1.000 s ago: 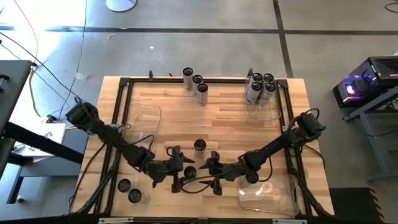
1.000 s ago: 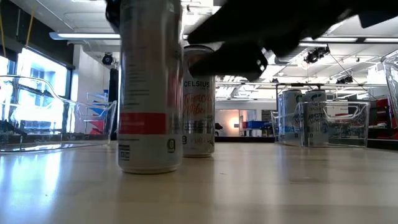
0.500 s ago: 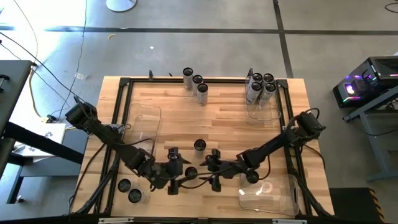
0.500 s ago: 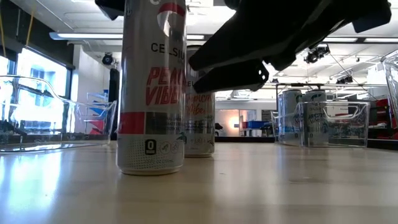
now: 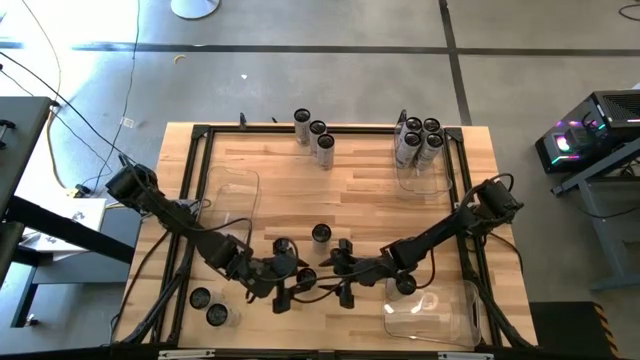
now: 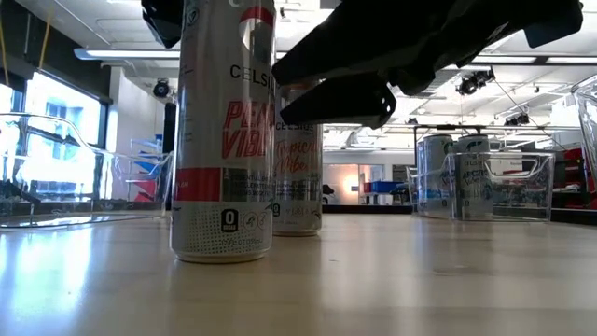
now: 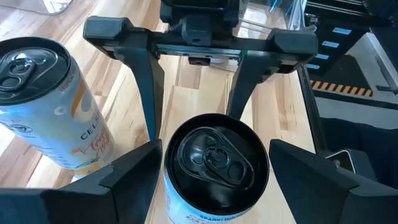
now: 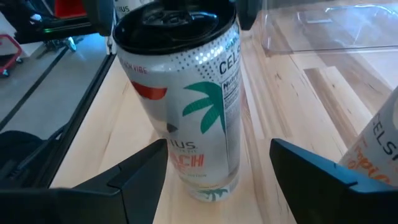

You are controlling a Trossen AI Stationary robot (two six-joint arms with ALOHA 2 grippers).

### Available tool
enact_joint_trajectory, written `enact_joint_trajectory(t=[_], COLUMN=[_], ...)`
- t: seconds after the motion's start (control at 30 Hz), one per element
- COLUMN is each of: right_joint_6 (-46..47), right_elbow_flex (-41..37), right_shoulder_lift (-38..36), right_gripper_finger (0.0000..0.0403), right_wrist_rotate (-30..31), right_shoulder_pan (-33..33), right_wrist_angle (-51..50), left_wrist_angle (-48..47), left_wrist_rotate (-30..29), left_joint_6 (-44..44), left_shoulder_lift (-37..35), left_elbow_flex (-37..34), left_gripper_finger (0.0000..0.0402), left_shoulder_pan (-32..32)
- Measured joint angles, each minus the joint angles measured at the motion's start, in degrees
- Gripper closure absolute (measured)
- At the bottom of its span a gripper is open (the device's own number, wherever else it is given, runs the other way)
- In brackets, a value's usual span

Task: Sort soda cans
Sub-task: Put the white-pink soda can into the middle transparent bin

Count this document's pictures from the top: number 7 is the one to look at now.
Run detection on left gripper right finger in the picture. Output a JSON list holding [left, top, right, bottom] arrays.
[[269, 139, 398, 224]]

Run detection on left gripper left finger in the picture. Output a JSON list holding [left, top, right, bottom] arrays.
[[0, 139, 163, 224]]

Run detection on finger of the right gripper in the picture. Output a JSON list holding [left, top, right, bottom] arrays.
[[114, 46, 165, 141], [225, 57, 282, 121]]

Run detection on Celsius can green palm print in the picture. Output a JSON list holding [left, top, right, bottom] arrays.
[[163, 113, 271, 224]]

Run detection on Celsius can yellow band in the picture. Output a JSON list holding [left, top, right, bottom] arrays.
[[0, 36, 116, 179]]

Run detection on black case hazard stripes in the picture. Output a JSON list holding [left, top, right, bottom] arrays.
[[303, 17, 398, 110]]

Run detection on black table-level camera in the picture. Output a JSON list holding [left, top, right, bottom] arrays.
[[324, 148, 379, 183]]

